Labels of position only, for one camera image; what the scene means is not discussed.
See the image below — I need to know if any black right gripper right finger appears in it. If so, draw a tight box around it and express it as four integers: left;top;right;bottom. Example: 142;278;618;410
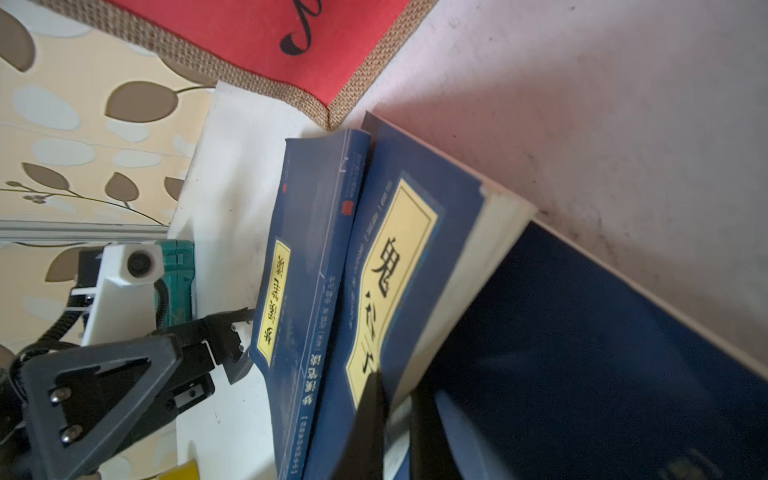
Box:
410;386;462;480

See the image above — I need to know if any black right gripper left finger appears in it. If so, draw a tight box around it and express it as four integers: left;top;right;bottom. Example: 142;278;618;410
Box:
331;372;387;480

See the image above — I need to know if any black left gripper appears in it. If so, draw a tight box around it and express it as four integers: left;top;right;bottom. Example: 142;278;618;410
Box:
21;308;254;479

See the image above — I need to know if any red and burlap canvas bag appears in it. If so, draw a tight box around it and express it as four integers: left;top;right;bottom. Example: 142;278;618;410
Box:
41;0;434;130

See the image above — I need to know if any yellow tape roll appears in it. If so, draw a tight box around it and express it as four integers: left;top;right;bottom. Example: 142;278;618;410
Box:
152;460;200;480

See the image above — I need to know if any green plastic tool case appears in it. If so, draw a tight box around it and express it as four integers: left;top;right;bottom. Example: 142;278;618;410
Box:
155;240;195;328

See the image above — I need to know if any navy book with yellow label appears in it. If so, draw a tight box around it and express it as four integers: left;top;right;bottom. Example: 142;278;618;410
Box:
249;129;370;479

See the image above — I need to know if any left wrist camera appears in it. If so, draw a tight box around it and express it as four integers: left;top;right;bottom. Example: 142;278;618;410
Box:
74;243;165;346

